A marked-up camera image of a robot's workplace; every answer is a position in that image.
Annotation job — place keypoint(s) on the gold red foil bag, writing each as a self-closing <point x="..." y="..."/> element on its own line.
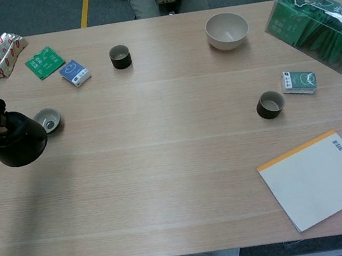
<point x="1" y="56"/>

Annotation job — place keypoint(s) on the dark teacup with white tag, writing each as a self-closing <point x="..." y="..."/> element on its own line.
<point x="120" y="57"/>

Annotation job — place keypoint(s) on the white notebook yellow spine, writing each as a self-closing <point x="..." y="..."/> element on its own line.
<point x="317" y="180"/>

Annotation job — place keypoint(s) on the dark teacup plain inside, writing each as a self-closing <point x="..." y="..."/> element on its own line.
<point x="270" y="105"/>

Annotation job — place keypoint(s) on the green tea sachet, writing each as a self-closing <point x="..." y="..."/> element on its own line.
<point x="44" y="63"/>

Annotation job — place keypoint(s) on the light grey shallow teacup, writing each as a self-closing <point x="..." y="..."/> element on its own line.
<point x="48" y="120"/>

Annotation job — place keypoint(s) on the black teapot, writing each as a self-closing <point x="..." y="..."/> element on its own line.
<point x="22" y="147"/>

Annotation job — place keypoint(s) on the clear box green tea bags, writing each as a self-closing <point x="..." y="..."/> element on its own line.
<point x="313" y="26"/>

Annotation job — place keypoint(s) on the blue tea box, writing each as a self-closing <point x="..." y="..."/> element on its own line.
<point x="74" y="73"/>

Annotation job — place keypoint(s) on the teal tea box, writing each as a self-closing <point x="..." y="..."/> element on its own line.
<point x="299" y="82"/>

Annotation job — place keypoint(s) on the beige ceramic bowl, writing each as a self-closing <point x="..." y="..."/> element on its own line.
<point x="227" y="31"/>

